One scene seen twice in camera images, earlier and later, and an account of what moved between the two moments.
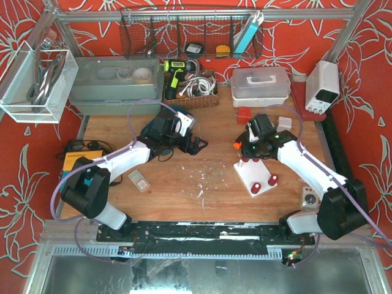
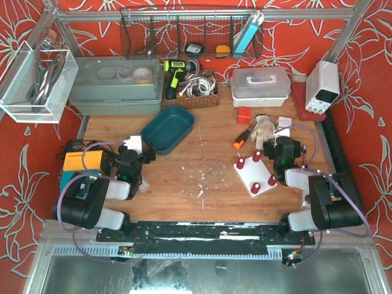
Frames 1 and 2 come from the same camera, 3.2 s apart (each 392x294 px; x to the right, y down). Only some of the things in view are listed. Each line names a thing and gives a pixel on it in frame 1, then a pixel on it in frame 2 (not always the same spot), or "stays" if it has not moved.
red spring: x=273 y=179 stays
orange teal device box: x=71 y=157 stays
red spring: x=256 y=188 stays
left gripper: x=188 y=144 to x=146 y=156
